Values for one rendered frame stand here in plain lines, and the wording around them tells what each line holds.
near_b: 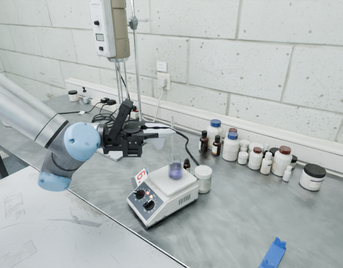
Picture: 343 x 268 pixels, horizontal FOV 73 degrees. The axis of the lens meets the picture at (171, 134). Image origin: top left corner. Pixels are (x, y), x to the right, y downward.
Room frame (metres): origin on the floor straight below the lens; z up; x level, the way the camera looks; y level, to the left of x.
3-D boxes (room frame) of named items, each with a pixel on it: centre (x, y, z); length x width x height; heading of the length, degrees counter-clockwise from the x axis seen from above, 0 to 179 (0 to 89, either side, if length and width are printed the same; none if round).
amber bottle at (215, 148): (0.86, -0.20, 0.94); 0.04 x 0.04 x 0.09
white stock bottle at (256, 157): (0.76, -0.34, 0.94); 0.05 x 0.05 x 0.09
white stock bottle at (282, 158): (0.73, -0.42, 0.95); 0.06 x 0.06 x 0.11
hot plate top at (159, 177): (0.59, 0.00, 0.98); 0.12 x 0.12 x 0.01; 37
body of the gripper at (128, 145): (0.58, 0.14, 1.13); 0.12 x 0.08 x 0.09; 91
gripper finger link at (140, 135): (0.56, 0.08, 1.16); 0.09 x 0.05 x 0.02; 90
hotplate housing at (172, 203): (0.57, 0.02, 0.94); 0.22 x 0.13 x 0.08; 127
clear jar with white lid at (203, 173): (0.63, -0.11, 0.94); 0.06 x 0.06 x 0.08
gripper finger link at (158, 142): (0.57, 0.03, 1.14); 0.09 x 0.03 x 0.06; 90
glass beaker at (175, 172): (0.59, -0.01, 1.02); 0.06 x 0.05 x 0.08; 14
